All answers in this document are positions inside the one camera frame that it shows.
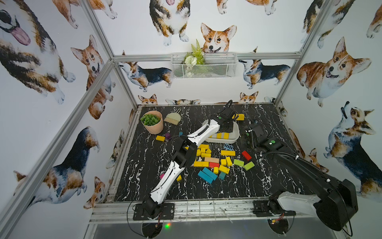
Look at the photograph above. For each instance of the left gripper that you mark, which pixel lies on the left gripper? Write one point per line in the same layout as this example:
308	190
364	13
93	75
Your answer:
228	113

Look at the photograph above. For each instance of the white plastic bin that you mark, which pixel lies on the white plastic bin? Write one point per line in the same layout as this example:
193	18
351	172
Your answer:
229	136

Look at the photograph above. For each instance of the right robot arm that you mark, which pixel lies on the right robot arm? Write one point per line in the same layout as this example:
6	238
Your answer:
332	201

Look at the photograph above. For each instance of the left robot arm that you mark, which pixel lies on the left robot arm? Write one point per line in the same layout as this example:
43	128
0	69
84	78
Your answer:
184	156

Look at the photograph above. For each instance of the yellow toy shovel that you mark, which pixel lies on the yellow toy shovel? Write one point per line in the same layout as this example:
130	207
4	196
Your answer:
241	117

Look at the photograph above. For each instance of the green block right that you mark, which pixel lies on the green block right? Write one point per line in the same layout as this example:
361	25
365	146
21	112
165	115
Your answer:
248	166

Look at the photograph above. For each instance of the green block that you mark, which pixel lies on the green block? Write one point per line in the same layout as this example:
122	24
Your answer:
238	163
248	166

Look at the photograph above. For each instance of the blue grid block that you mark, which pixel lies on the blue grid block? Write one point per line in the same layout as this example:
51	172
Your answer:
228	147

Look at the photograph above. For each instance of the green block left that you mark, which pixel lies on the green block left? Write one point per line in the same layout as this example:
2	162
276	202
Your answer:
238	163

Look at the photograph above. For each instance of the long yellow block right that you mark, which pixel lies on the long yellow block right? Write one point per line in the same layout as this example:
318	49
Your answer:
228	153

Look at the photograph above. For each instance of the natural wood block upper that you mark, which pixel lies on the natural wood block upper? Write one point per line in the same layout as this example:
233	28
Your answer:
211	159

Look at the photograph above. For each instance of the red block in pile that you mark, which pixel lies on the red block in pile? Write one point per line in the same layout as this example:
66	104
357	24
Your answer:
213	165

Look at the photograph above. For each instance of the small teal block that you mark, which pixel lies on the small teal block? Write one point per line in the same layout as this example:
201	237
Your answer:
222	176

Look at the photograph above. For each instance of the yellow long block bottom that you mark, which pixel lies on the yellow long block bottom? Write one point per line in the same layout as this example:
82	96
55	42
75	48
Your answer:
201	164

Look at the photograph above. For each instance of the teal long block rear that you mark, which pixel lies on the teal long block rear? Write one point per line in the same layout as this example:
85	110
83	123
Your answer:
209	173

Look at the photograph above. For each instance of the teal long block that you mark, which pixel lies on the teal long block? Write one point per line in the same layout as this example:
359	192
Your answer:
209	173
205	177

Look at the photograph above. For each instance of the teal long block front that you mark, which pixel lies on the teal long block front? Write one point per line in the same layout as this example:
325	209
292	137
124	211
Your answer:
205	177

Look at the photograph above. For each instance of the artificial fern and flower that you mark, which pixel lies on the artificial fern and flower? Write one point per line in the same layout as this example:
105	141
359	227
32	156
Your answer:
194	61

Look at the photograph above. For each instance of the terracotta pot with plant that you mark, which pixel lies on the terracotta pot with plant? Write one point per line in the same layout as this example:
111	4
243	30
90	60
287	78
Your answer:
153	122

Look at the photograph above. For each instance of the white wire wall basket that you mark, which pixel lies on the white wire wall basket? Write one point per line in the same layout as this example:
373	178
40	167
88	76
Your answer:
218	65

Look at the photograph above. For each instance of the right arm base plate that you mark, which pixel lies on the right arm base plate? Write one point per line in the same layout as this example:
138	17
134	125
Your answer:
266	208

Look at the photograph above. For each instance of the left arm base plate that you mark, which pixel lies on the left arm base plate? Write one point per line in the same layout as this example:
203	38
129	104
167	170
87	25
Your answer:
164	211

